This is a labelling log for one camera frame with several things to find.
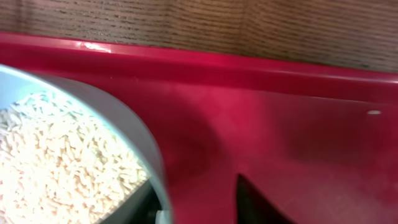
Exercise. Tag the light blue rice bowl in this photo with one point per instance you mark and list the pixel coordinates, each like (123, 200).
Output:
(15, 84)

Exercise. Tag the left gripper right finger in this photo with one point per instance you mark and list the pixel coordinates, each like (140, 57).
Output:
(254, 208)

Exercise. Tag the red serving tray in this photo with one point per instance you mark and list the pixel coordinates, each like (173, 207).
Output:
(320, 143)

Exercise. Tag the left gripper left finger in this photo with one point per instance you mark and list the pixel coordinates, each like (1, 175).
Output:
(140, 208)

